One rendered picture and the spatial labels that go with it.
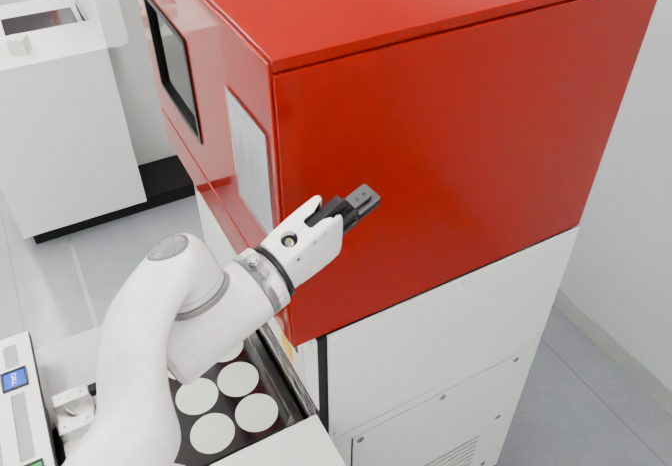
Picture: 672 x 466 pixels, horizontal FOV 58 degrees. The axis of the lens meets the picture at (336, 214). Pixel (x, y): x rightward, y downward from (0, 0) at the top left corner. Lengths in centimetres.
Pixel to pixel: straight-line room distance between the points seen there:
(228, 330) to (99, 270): 256
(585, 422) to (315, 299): 176
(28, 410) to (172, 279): 98
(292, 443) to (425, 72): 83
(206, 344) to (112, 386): 11
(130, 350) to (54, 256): 279
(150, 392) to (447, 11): 66
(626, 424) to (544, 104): 181
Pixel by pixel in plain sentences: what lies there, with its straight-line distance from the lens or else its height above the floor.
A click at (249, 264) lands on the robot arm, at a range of 71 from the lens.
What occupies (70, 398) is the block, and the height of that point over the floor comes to 91.
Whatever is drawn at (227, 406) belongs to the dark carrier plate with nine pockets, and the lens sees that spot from 152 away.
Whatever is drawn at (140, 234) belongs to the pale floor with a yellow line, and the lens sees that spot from 337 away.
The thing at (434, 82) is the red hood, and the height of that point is 172.
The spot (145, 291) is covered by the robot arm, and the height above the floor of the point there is 173.
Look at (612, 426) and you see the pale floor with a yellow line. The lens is 273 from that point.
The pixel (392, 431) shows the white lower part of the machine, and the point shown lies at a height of 71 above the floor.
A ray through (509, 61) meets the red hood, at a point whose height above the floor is 172.
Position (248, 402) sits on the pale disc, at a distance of 152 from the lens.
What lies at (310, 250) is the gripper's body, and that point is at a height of 167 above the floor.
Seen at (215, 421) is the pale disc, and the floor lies 90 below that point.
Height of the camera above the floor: 217
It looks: 41 degrees down
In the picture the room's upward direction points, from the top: straight up
